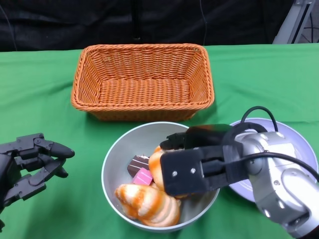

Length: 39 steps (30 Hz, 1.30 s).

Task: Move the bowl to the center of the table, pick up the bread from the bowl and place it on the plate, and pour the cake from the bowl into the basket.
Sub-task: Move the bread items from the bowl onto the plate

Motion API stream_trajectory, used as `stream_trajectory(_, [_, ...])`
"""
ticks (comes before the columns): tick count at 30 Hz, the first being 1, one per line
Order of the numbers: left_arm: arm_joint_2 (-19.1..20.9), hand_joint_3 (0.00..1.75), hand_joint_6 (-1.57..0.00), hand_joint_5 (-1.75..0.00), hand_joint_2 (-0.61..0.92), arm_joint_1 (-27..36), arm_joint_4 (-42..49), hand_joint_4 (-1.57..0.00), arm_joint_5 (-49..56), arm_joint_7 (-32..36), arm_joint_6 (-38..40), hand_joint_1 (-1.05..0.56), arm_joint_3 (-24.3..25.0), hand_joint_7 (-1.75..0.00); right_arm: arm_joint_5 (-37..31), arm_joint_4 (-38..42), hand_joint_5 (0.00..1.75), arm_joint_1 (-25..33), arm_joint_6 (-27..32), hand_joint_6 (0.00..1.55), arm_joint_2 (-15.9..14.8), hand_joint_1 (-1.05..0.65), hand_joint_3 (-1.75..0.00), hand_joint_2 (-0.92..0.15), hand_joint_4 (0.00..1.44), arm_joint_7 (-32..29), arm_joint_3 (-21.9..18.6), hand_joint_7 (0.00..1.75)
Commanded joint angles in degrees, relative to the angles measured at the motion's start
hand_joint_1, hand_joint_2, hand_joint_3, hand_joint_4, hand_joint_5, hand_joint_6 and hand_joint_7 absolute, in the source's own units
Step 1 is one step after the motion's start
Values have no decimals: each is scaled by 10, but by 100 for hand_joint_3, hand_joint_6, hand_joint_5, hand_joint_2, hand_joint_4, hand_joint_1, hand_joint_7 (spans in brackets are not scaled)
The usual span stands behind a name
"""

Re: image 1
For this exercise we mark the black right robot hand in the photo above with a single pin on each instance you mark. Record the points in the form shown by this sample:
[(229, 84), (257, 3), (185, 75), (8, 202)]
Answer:
[(207, 135)]

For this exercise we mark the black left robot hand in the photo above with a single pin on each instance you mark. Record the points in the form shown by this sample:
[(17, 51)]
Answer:
[(30, 154)]

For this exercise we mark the round pumpkin-shaped bread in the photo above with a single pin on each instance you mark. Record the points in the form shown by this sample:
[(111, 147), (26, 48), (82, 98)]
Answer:
[(155, 166)]

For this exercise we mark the grey-green bowl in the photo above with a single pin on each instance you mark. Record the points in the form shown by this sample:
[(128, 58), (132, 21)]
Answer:
[(139, 139)]

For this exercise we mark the long twisted bread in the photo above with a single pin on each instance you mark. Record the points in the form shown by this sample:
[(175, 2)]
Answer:
[(152, 206)]

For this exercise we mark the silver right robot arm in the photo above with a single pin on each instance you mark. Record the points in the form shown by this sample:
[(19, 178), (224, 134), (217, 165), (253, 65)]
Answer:
[(281, 179)]

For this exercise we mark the small pink cake slice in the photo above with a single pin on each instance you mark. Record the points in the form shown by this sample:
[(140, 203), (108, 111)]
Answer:
[(144, 177)]

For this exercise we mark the chocolate striped cake slice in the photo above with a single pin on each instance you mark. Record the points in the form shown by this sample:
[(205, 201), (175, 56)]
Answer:
[(137, 164)]

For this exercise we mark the orange wicker basket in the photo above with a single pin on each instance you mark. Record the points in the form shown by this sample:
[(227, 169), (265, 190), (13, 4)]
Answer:
[(144, 90)]

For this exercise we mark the lavender plate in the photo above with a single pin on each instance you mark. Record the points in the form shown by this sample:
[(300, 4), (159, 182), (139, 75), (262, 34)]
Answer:
[(289, 129)]

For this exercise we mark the green tablecloth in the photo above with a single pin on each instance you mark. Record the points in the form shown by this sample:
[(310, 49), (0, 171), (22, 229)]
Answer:
[(62, 99)]

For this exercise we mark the black backdrop curtain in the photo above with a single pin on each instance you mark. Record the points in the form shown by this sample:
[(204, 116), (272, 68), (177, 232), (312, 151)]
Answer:
[(74, 25)]

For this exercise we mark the grey metal frame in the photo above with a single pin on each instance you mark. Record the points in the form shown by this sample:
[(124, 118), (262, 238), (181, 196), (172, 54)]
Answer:
[(291, 25)]

